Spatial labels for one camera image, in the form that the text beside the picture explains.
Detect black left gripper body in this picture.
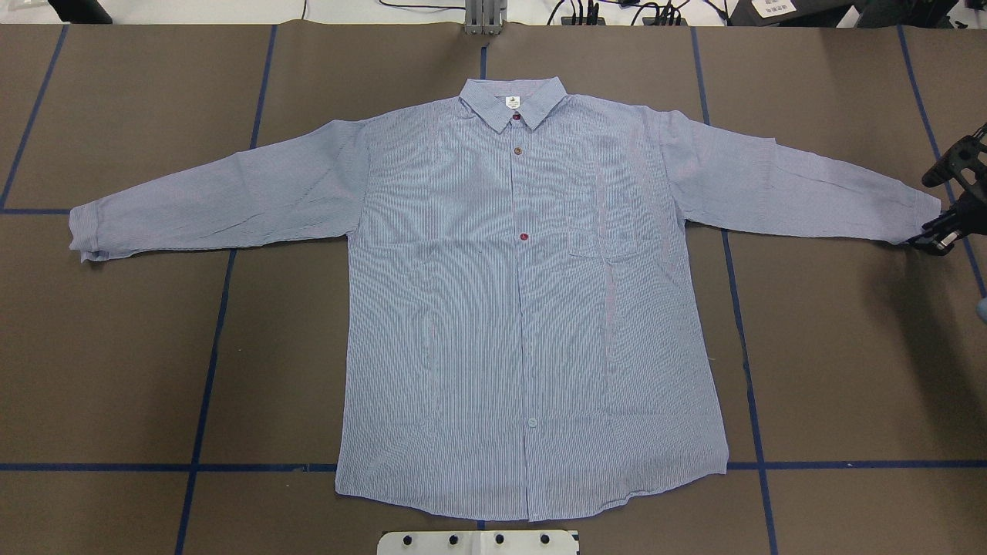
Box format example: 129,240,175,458
922,123,986,203

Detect blue striped button shirt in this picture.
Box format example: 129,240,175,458
69,78,941,521

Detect aluminium frame post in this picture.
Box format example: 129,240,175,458
464,0,507,35

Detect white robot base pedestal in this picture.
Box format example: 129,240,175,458
376,530,581,554

